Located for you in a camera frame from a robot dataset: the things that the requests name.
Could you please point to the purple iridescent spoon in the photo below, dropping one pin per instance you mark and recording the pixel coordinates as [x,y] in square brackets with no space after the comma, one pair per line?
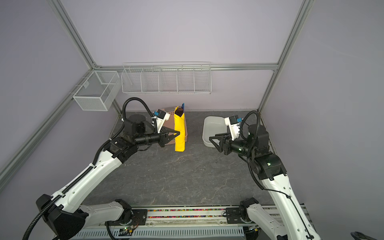
[179,112]

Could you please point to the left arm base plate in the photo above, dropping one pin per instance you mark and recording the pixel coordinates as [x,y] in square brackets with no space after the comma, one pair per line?
[138,218]

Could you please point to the pink perforated plastic basket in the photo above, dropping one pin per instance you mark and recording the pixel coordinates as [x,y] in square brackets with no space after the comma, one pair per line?
[170,123]

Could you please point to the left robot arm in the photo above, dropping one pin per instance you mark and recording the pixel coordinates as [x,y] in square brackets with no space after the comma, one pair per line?
[137,130]

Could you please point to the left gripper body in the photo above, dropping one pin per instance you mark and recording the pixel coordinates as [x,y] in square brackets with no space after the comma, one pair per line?
[162,138]

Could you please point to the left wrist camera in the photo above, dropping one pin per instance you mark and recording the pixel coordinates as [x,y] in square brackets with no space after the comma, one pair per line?
[159,118]

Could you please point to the green circuit board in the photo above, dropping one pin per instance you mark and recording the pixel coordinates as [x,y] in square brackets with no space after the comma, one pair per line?
[125,232]

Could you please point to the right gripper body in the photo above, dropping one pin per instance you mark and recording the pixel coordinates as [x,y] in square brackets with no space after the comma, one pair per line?
[228,142]

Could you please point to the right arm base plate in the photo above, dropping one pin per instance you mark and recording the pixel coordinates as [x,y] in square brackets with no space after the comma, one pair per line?
[237,215]

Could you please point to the white mesh wall basket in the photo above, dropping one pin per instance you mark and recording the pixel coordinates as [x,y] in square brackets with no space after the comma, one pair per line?
[98,91]

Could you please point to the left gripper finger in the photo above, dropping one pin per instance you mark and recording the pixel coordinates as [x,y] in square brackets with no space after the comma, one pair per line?
[170,139]
[170,131]

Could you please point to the white plastic tray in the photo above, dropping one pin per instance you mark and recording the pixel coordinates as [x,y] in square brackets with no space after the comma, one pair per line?
[213,125]

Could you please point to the aluminium mounting rail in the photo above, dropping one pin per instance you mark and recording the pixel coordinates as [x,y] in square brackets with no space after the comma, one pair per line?
[186,213]

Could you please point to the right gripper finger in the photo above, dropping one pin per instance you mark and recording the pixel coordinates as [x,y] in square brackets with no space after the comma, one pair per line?
[219,136]
[217,143]

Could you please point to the yellow paper napkin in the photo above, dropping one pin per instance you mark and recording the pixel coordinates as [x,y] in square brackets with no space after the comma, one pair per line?
[180,126]

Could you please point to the white wire wall rack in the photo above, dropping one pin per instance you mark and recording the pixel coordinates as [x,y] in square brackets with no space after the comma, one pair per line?
[167,78]

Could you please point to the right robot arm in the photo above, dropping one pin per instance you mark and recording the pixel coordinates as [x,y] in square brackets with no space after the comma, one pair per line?
[249,139]

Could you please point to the white slotted cable duct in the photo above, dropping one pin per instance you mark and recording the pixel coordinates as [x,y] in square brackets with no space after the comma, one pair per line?
[162,233]

